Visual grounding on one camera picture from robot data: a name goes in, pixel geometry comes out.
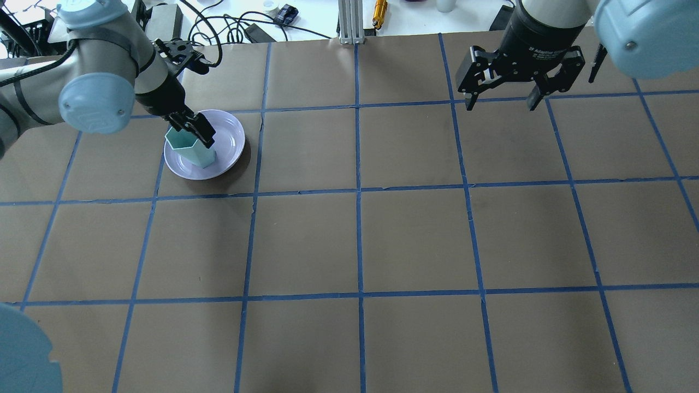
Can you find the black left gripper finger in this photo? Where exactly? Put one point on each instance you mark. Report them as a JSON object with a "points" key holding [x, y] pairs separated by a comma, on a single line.
{"points": [[199, 126], [181, 121]]}

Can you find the lilac plate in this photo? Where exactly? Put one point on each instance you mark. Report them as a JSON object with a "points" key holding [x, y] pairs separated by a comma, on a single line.
{"points": [[229, 142]]}

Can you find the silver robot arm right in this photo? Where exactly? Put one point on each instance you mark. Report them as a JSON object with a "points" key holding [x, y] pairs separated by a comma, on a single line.
{"points": [[644, 39]]}

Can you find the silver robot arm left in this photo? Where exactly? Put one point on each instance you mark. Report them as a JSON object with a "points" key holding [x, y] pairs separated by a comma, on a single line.
{"points": [[110, 65]]}

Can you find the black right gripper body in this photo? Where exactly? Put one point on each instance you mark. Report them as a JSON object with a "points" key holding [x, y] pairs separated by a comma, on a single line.
{"points": [[532, 38]]}

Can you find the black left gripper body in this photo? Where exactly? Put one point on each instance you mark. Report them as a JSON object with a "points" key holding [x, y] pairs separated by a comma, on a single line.
{"points": [[164, 99]]}

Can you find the aluminium frame post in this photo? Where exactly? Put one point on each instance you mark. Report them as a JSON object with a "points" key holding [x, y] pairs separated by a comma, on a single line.
{"points": [[351, 22]]}

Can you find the mint green hexagonal cup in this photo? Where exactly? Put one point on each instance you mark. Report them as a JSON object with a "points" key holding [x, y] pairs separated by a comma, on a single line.
{"points": [[183, 146]]}

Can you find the black power adapter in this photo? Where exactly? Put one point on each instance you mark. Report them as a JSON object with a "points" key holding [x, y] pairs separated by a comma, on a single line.
{"points": [[255, 34]]}

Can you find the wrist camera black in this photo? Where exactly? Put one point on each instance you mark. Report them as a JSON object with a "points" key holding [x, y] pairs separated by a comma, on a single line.
{"points": [[180, 55]]}

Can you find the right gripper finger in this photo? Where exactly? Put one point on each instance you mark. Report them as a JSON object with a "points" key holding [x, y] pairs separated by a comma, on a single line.
{"points": [[471, 97], [538, 93]]}

